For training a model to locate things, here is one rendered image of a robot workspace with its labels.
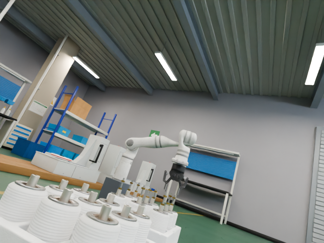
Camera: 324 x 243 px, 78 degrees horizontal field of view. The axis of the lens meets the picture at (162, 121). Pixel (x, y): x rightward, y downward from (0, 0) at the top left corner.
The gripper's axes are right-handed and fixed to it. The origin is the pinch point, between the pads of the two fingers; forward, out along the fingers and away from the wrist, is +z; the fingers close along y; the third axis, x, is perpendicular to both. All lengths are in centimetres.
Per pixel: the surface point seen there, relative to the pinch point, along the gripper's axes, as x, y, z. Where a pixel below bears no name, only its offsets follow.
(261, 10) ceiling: -191, -60, -364
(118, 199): 11.9, 23.1, 11.8
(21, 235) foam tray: 70, 24, 18
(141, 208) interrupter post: 43.0, 6.3, 8.1
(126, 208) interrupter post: 55, 9, 8
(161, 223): 15.9, -0.2, 14.5
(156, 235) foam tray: 19.7, 0.1, 18.6
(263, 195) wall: -467, -214, -63
